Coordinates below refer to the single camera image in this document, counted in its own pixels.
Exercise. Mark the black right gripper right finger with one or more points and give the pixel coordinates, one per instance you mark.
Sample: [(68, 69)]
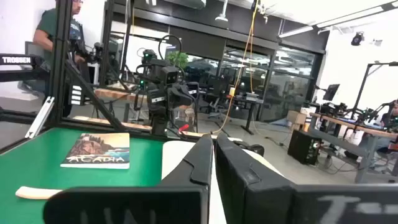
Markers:
[(264, 199)]

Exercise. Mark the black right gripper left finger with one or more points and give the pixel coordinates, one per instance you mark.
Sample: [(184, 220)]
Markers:
[(130, 205)]

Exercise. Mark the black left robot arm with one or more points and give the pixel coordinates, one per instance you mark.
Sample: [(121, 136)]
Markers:
[(157, 121)]

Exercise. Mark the beige plastic tray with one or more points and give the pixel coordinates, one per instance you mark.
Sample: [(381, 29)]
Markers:
[(174, 155)]

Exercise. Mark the green leafy plant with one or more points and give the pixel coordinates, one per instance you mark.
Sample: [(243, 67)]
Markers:
[(178, 59)]

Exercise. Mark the black computer tower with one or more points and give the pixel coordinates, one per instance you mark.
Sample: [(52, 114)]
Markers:
[(303, 147)]

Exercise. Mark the black office desk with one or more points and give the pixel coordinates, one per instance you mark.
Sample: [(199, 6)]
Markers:
[(248, 104)]

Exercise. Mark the brown cardboard box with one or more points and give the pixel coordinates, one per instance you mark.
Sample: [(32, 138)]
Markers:
[(296, 117)]

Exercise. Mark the white pendant lamp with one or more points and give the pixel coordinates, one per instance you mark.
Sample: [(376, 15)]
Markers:
[(222, 17)]

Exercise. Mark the wooden workbench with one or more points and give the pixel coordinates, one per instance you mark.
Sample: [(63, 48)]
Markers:
[(357, 127)]

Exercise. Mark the black computer monitor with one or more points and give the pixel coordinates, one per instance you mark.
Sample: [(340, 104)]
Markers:
[(331, 92)]

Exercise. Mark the person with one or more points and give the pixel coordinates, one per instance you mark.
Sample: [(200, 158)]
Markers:
[(393, 119), (48, 26)]

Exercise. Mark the black Trossen labelled bar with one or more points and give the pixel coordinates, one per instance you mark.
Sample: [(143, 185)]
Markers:
[(18, 60)]

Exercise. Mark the black spot lamp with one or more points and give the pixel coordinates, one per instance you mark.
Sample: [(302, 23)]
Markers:
[(357, 39)]

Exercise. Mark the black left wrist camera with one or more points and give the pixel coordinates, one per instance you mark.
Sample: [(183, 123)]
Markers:
[(170, 75)]

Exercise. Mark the black aluminium rig frame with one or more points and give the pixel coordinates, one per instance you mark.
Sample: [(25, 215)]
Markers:
[(60, 62)]

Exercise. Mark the silver aluminium rail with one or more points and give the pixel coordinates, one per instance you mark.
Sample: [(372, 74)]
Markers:
[(40, 118)]

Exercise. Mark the black metal stand frame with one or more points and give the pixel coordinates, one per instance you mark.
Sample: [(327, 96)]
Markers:
[(362, 84)]

